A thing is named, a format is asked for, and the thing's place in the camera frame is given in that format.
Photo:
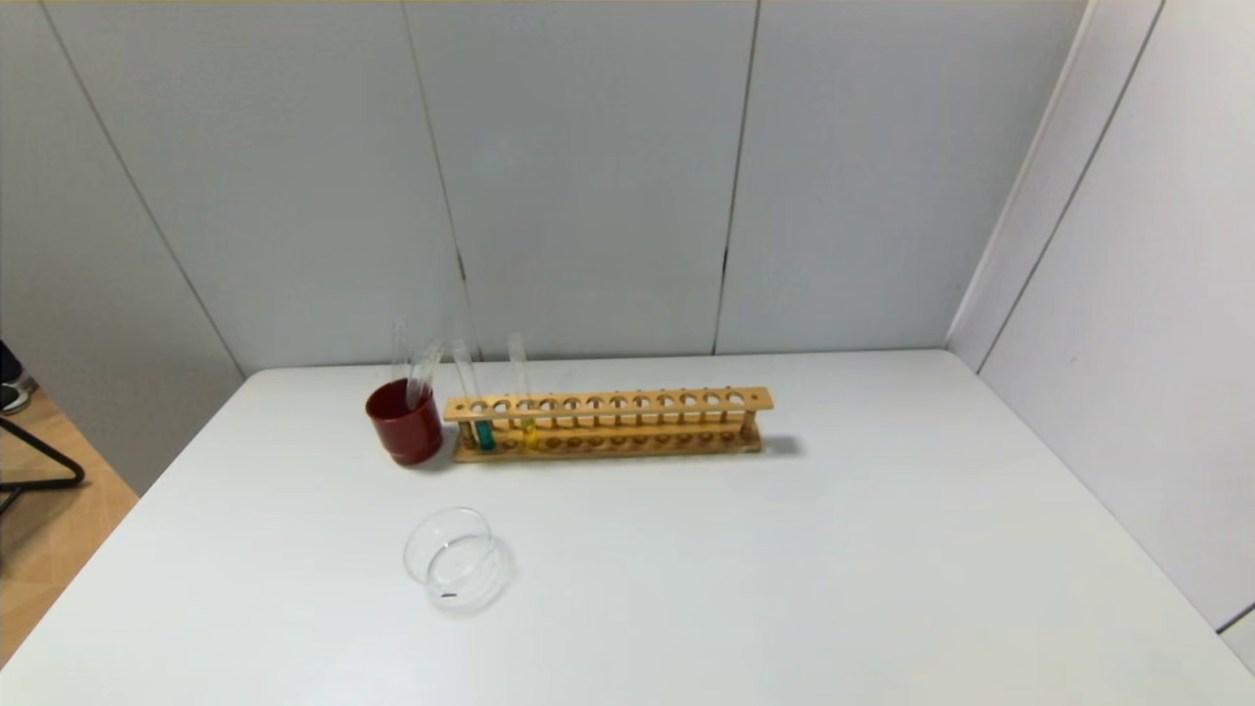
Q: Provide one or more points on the test tube with yellow pigment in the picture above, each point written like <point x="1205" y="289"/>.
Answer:
<point x="519" y="378"/>

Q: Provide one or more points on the test tube with blue pigment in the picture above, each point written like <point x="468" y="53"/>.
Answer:
<point x="484" y="436"/>

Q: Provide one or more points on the wooden test tube rack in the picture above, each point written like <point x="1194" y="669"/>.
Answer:
<point x="608" y="403"/>

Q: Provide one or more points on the empty glass test tube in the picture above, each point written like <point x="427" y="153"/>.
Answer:
<point x="425" y="373"/>
<point x="400" y="353"/>

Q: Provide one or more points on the dark red cup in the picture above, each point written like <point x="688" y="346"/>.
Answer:
<point x="404" y="431"/>

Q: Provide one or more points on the clear glass beaker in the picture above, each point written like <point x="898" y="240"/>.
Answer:
<point x="456" y="564"/>

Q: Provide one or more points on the black metal stand leg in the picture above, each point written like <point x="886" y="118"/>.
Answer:
<point x="49" y="482"/>

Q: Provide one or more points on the dark shoe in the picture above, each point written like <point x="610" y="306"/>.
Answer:
<point x="12" y="392"/>

